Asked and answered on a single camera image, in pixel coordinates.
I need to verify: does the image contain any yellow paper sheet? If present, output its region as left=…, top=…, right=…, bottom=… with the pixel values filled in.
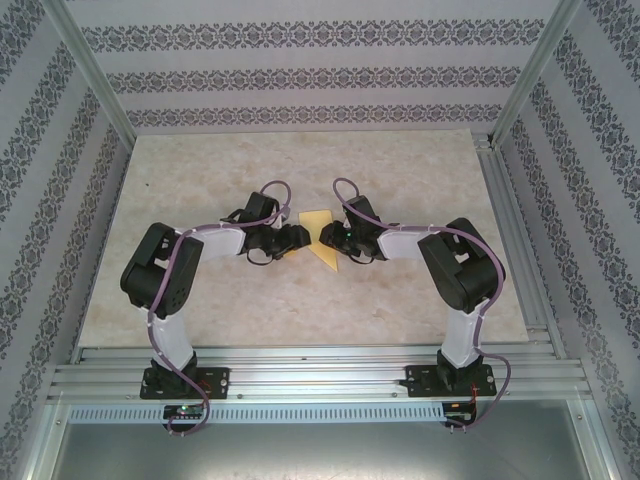
left=298, top=209, right=341, bottom=274

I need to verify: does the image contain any grey metal sheet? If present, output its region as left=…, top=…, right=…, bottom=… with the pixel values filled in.
left=29, top=399, right=619, bottom=480

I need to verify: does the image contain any long aluminium mounting rail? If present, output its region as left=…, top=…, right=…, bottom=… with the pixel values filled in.
left=47, top=344, right=594, bottom=404

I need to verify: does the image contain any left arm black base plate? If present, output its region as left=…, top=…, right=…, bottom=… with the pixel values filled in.
left=139, top=367, right=232, bottom=401

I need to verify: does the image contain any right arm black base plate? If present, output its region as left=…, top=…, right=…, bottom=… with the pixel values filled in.
left=404, top=363, right=498, bottom=399

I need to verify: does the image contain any aluminium side rail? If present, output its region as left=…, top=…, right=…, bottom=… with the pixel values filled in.
left=472, top=130, right=569, bottom=361

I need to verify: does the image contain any slotted grey cable duct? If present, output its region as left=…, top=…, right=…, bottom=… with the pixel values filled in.
left=67, top=403, right=449, bottom=424

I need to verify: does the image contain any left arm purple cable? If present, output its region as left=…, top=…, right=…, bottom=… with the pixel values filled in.
left=147, top=179, right=295, bottom=437

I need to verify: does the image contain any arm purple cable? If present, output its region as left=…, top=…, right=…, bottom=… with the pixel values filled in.
left=147, top=179, right=295, bottom=437
left=331, top=176, right=513, bottom=435

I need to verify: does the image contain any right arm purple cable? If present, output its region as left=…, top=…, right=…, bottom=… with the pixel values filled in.
left=331, top=176, right=513, bottom=435

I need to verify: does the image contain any aluminium frame post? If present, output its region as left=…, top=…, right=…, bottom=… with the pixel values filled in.
left=42, top=0, right=139, bottom=149
left=489, top=0, right=586, bottom=151

